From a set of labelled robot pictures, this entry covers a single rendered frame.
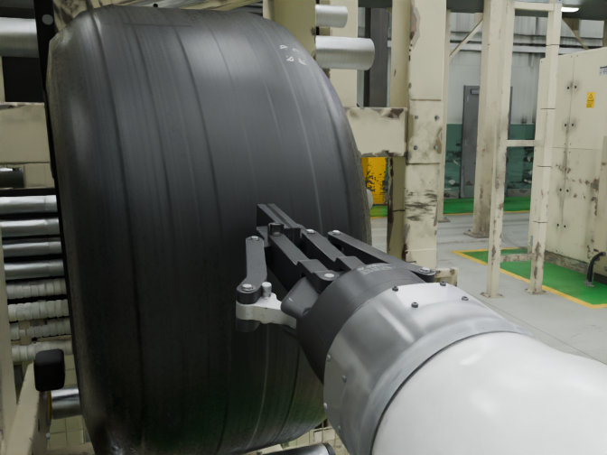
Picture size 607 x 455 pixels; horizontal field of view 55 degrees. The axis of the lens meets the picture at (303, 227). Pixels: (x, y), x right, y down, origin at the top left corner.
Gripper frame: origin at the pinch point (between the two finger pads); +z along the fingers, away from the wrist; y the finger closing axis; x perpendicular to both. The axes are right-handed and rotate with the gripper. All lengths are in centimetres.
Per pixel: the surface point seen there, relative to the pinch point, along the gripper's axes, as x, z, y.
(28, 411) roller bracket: 32.3, 30.1, 23.2
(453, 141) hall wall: 138, 880, -622
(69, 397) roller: 37, 39, 19
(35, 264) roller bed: 24, 61, 24
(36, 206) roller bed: 14, 63, 23
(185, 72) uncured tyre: -11.5, 13.2, 5.0
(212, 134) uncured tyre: -6.6, 8.6, 3.4
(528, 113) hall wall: 84, 873, -779
